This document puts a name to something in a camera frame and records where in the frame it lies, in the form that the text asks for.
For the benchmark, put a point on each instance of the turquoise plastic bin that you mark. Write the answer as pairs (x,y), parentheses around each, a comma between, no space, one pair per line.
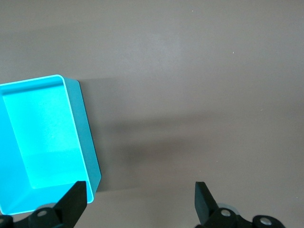
(45,133)

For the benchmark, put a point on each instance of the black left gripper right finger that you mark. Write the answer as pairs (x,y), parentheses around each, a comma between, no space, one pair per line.
(204,204)

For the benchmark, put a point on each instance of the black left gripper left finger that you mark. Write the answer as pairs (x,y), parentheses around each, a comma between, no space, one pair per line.
(71,204)

